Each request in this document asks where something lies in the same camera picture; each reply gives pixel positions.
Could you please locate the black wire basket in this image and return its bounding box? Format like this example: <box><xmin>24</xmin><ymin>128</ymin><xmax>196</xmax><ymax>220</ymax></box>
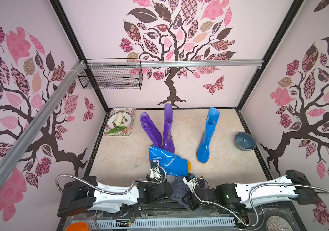
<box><xmin>78</xmin><ymin>58</ymin><xmax>143</xmax><ymax>90</ymax></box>

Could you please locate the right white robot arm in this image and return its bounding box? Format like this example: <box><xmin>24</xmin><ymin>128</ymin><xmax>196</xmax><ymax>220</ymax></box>
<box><xmin>182</xmin><ymin>169</ymin><xmax>322</xmax><ymax>210</ymax></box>

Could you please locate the grey cloth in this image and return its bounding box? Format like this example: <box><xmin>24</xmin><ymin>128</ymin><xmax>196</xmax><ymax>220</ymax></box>
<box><xmin>170</xmin><ymin>176</ymin><xmax>208</xmax><ymax>211</ymax></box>

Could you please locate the floral square tray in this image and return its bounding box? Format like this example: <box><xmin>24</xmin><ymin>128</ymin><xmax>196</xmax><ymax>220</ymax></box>
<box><xmin>104</xmin><ymin>108</ymin><xmax>136</xmax><ymax>136</ymax></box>

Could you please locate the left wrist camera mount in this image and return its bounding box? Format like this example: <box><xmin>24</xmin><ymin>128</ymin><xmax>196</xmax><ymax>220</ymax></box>
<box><xmin>146</xmin><ymin>166</ymin><xmax>166</xmax><ymax>182</ymax></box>

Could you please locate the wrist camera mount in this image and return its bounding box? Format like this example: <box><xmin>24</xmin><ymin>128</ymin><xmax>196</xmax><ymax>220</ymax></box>
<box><xmin>146</xmin><ymin>166</ymin><xmax>166</xmax><ymax>182</ymax></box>
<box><xmin>182</xmin><ymin>173</ymin><xmax>195</xmax><ymax>187</ymax></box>

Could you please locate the aluminium rail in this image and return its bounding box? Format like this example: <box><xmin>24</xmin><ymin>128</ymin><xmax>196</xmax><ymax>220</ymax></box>
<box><xmin>0</xmin><ymin>60</ymin><xmax>85</xmax><ymax>188</ymax></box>
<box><xmin>87</xmin><ymin>60</ymin><xmax>264</xmax><ymax>68</ymax></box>

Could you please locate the purple boot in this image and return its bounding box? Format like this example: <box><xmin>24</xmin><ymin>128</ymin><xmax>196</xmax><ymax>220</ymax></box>
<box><xmin>140</xmin><ymin>112</ymin><xmax>162</xmax><ymax>148</ymax></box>
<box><xmin>162</xmin><ymin>104</ymin><xmax>175</xmax><ymax>153</ymax></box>

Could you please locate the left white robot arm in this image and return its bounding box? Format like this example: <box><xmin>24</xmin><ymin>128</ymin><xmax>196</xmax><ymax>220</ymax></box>
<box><xmin>56</xmin><ymin>174</ymin><xmax>173</xmax><ymax>217</ymax></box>

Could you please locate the round wire fan guard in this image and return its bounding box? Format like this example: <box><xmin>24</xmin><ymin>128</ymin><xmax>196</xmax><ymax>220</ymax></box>
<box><xmin>266</xmin><ymin>216</ymin><xmax>293</xmax><ymax>231</ymax></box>

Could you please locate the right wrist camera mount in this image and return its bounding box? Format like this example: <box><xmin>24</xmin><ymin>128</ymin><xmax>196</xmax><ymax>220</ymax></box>
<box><xmin>182</xmin><ymin>173</ymin><xmax>195</xmax><ymax>187</ymax></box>

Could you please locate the grey-blue bowl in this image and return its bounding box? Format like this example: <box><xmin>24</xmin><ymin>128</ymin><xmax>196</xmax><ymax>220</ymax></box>
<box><xmin>234</xmin><ymin>132</ymin><xmax>256</xmax><ymax>151</ymax></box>

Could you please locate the orange round object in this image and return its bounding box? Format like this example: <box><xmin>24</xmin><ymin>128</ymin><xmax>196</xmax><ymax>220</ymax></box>
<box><xmin>65</xmin><ymin>222</ymin><xmax>91</xmax><ymax>231</ymax></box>

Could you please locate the blue boot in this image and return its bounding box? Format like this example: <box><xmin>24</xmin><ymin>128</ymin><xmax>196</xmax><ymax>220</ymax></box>
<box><xmin>149</xmin><ymin>145</ymin><xmax>191</xmax><ymax>177</ymax></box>
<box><xmin>196</xmin><ymin>107</ymin><xmax>220</xmax><ymax>163</ymax></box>

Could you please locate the left aluminium rail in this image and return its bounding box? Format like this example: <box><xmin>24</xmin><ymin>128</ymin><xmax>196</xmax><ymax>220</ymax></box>
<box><xmin>0</xmin><ymin>60</ymin><xmax>85</xmax><ymax>188</ymax></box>

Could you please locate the white patterned plate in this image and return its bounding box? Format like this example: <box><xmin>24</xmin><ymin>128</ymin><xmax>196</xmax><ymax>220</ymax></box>
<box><xmin>107</xmin><ymin>112</ymin><xmax>134</xmax><ymax>130</ymax></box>

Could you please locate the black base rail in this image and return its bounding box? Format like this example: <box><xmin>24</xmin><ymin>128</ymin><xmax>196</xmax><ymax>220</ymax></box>
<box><xmin>57</xmin><ymin>199</ymin><xmax>307</xmax><ymax>231</ymax></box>

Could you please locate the white slotted cable duct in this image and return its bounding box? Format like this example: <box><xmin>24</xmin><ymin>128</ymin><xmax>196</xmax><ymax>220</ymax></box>
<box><xmin>85</xmin><ymin>217</ymin><xmax>235</xmax><ymax>231</ymax></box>

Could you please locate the back aluminium rail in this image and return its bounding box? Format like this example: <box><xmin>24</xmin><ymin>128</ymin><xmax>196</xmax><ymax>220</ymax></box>
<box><xmin>87</xmin><ymin>60</ymin><xmax>264</xmax><ymax>68</ymax></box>

